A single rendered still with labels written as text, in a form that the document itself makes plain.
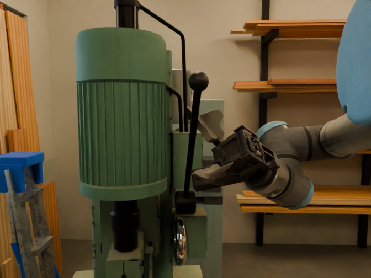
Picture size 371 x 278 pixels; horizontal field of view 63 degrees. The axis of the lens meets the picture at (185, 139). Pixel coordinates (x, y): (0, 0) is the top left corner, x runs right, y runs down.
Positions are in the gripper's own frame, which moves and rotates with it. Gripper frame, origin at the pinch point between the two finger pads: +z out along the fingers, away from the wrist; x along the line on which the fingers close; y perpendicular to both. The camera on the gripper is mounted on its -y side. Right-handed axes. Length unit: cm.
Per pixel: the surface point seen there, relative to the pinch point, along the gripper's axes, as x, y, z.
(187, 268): 3, -49, -49
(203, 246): 6.1, -25.3, -30.6
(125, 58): -9.7, 1.1, 14.5
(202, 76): -5.2, 9.4, 4.5
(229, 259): -49, -142, -196
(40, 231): -26, -116, -18
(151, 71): -9.9, 1.7, 9.3
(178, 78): -35.0, -10.7, -10.6
